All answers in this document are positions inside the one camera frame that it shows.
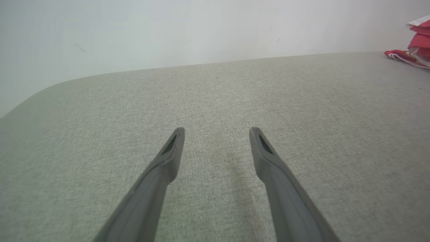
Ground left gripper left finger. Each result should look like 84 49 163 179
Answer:
94 127 185 242

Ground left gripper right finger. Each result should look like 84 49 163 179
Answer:
249 127 340 242

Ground plain red shorts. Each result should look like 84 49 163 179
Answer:
406 15 430 61

